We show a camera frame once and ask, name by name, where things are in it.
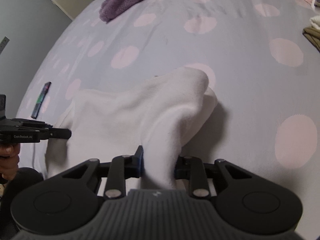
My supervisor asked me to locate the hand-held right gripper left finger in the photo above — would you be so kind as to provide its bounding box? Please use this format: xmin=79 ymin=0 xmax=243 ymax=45
xmin=61 ymin=145 xmax=144 ymax=199

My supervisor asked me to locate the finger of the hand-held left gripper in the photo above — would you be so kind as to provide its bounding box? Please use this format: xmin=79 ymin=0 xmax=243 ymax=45
xmin=15 ymin=118 xmax=72 ymax=140

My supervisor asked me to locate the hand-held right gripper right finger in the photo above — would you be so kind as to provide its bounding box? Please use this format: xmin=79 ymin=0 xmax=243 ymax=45
xmin=174 ymin=155 xmax=253 ymax=198

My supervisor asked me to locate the white shirt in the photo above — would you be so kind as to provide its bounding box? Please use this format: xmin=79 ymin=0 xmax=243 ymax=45
xmin=45 ymin=67 xmax=218 ymax=195

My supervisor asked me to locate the person's left hand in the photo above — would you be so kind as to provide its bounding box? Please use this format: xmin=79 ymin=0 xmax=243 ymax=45
xmin=0 ymin=145 xmax=20 ymax=180

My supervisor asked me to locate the black smartphone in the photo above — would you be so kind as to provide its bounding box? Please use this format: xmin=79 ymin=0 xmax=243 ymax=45
xmin=31 ymin=81 xmax=52 ymax=119

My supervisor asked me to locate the grey polka dot bed sheet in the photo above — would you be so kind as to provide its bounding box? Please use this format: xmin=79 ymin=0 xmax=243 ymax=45
xmin=15 ymin=0 xmax=320 ymax=205

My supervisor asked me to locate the striped olive folded garment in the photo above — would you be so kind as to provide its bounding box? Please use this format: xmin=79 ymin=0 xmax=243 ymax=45
xmin=302 ymin=26 xmax=320 ymax=50

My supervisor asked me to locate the white folded garment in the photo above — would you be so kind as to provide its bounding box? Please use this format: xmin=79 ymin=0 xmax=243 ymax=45
xmin=309 ymin=15 xmax=320 ymax=29

